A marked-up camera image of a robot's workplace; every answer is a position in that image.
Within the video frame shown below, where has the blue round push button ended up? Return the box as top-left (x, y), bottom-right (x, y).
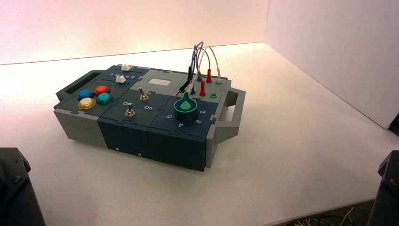
top-left (77, 89), bottom-right (95, 100)

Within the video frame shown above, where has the black banana plug wire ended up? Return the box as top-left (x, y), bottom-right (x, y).
top-left (175, 45), bottom-right (200, 96)

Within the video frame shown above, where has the red banana plug wire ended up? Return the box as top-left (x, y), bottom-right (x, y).
top-left (195, 47), bottom-right (213, 97)

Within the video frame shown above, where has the teal round push button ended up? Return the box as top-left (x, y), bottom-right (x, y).
top-left (96, 93), bottom-right (114, 105)

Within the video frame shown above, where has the white banana plug wire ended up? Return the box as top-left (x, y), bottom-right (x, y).
top-left (187, 46), bottom-right (223, 94)

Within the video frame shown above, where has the yellow round push button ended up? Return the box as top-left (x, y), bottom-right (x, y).
top-left (77, 97), bottom-right (97, 111)

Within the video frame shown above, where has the green and teal rotary knob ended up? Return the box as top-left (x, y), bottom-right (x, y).
top-left (173, 92), bottom-right (199, 122)

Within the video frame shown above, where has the blue banana plug wire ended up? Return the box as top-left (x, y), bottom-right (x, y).
top-left (189, 41), bottom-right (205, 96)

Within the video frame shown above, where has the red round push button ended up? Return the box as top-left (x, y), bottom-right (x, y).
top-left (94, 85), bottom-right (111, 97)

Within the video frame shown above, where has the dark object at wall edge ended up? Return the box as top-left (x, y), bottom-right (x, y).
top-left (388, 113), bottom-right (399, 137)

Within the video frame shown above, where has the white rectangular display screen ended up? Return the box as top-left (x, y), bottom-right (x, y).
top-left (147, 78), bottom-right (172, 87)

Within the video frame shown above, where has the thin white cable bundle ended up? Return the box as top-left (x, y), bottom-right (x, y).
top-left (291, 206), bottom-right (356, 226)

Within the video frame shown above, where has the grey and teal control box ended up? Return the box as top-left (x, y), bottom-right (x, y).
top-left (53, 65), bottom-right (246, 172)

